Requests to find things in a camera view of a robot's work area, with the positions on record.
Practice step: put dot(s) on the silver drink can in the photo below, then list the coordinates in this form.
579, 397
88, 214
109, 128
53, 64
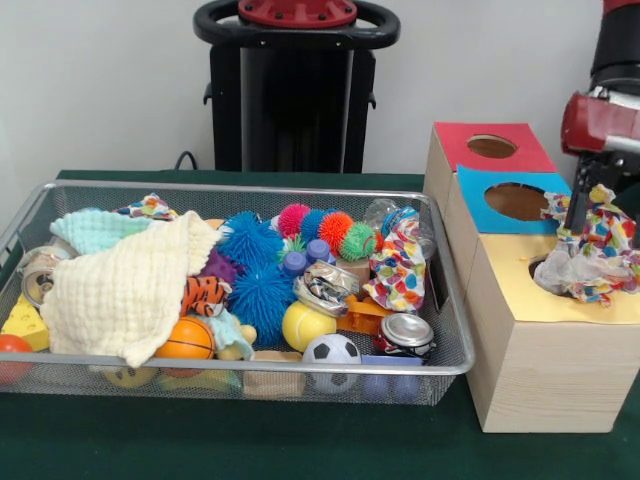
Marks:
35, 275

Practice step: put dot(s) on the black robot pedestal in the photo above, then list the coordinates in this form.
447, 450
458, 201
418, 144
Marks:
290, 110

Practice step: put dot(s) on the black monitor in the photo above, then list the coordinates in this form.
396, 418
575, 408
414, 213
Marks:
625, 200

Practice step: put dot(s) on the crushed red drink can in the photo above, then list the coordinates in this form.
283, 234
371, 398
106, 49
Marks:
408, 330

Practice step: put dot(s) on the small multicolour cloth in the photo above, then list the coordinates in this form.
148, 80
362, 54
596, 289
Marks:
595, 260

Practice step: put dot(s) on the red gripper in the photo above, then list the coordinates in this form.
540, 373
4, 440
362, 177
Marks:
595, 125

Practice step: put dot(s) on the black and white soccer ball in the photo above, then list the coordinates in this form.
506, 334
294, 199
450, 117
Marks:
332, 350

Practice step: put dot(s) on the cream knitted cloth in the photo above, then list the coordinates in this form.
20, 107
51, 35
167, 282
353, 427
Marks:
120, 290

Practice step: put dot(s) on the multicolour patterned cloth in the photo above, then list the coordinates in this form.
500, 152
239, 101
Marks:
398, 265

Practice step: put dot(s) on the yellow tennis ball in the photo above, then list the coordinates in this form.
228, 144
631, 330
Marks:
308, 325

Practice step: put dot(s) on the clear mesh bin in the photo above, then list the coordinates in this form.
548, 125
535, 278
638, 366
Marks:
450, 340

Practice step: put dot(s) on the blue spiky rubber ball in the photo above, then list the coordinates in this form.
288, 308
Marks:
262, 300
250, 240

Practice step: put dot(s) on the orange toy basketball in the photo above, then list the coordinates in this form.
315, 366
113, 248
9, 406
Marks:
185, 340

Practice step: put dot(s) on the yellow cheese wedge toy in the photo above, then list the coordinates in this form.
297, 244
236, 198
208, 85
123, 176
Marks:
25, 328

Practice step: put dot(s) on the striped tiger plush toy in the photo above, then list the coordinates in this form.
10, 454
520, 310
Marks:
205, 295

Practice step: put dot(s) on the red ball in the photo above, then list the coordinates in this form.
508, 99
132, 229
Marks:
10, 355

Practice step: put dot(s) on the mint green cloth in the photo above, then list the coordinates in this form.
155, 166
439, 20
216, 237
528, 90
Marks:
90, 230

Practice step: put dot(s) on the wooden box with three holes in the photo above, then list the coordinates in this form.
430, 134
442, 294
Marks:
520, 380

